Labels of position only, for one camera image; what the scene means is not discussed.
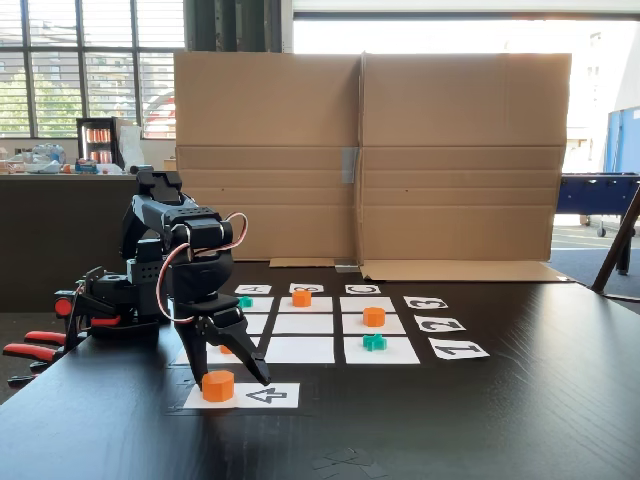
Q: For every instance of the round orange token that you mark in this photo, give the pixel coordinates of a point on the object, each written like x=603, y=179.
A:
x=301, y=298
x=374, y=316
x=226, y=349
x=218, y=387

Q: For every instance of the white paper grid square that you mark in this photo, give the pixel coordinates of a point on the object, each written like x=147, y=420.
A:
x=257, y=324
x=300, y=350
x=367, y=302
x=322, y=306
x=303, y=324
x=220, y=358
x=264, y=305
x=400, y=356
x=350, y=325

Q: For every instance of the green cross token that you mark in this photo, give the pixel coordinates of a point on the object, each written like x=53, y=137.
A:
x=374, y=342
x=245, y=301

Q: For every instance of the paper sheet letter A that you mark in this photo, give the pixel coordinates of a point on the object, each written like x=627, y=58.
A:
x=252, y=289

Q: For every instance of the white arrow paper sheet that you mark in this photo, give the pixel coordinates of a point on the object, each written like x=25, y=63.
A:
x=270, y=402

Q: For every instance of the paper sheet letter B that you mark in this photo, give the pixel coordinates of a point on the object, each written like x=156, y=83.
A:
x=306, y=288

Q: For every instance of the grey tape piece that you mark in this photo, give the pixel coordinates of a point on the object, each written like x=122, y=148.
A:
x=347, y=266

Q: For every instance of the paper sheet letter C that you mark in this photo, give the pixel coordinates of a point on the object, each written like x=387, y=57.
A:
x=362, y=289

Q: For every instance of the white paper bag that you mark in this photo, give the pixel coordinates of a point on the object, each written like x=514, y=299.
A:
x=131, y=145

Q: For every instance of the dark counter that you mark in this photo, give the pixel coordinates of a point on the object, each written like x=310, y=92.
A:
x=50, y=225

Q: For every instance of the small blue box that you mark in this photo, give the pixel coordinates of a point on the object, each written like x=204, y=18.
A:
x=86, y=167

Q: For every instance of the black mini fridge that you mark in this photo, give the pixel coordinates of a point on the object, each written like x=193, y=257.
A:
x=97, y=137

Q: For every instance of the grey tape strip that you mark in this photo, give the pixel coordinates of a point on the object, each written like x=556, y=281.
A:
x=350, y=165

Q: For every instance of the paper sheet number 3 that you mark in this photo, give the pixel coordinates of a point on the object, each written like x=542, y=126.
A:
x=425, y=302

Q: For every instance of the clear plastic bottles pack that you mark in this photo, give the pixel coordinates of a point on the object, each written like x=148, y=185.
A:
x=47, y=151

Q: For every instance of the paper sheet number 2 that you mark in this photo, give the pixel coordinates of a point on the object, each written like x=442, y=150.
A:
x=440, y=325

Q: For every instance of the paper sheet number 1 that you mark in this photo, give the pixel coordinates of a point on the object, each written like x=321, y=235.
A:
x=457, y=348

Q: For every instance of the window with blinds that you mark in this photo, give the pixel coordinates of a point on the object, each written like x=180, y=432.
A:
x=60, y=75

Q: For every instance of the dark green curtain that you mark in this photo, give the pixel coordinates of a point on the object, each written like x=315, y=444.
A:
x=230, y=25

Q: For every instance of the brown cardboard screen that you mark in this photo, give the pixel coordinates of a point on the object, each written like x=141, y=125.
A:
x=450, y=125

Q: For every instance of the blue foosball table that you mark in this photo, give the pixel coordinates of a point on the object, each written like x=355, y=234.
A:
x=595, y=192

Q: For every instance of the dark wooden leg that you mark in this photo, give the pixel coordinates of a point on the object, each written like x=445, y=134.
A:
x=615, y=245

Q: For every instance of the blue upright panel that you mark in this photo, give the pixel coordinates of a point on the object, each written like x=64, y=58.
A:
x=622, y=140

